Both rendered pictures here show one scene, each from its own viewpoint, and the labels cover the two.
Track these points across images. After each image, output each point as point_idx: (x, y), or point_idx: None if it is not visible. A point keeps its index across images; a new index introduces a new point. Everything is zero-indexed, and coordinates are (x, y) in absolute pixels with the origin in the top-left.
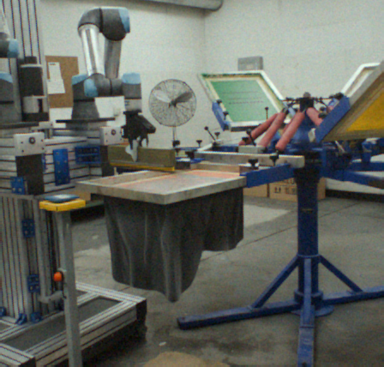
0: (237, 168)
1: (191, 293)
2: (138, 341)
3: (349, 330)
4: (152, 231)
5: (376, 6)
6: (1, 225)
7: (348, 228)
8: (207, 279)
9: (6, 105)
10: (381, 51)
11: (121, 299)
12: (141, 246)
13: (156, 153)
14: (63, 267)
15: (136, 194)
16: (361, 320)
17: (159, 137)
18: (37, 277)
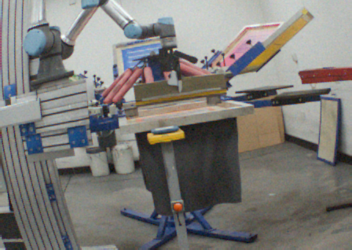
0: (175, 107)
1: (89, 246)
2: None
3: (226, 225)
4: (212, 152)
5: (61, 20)
6: (23, 195)
7: (97, 191)
8: (80, 237)
9: (60, 56)
10: None
11: (99, 249)
12: (197, 172)
13: (207, 79)
14: (177, 198)
15: (221, 113)
16: (221, 220)
17: None
18: (67, 237)
